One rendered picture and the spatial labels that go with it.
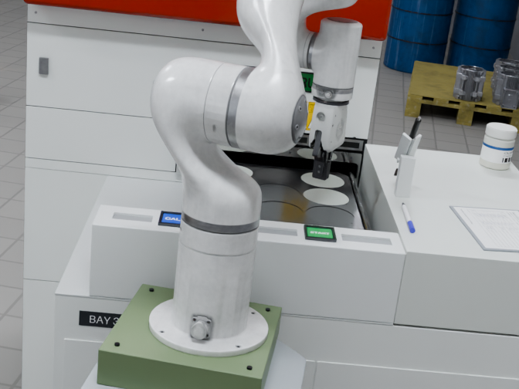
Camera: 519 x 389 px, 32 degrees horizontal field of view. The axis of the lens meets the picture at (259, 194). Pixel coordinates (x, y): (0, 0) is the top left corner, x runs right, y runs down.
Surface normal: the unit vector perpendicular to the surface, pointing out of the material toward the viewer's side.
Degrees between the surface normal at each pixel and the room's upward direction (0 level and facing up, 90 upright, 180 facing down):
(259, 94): 57
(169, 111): 87
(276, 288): 90
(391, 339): 90
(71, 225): 90
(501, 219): 0
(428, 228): 0
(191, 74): 40
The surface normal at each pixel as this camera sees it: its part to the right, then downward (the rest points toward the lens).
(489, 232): 0.11, -0.93
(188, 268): -0.69, 0.16
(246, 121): -0.35, 0.32
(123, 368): -0.15, 0.33
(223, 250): 0.15, 0.33
